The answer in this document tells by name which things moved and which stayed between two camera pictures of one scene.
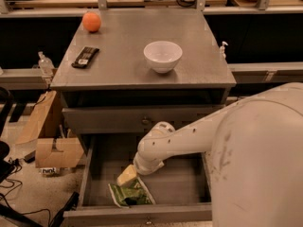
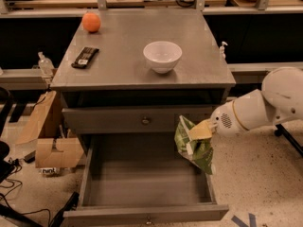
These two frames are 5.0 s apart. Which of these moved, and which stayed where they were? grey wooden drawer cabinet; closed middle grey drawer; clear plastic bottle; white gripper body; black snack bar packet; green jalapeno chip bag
Moved: white gripper body; green jalapeno chip bag
Stayed: closed middle grey drawer; grey wooden drawer cabinet; black snack bar packet; clear plastic bottle
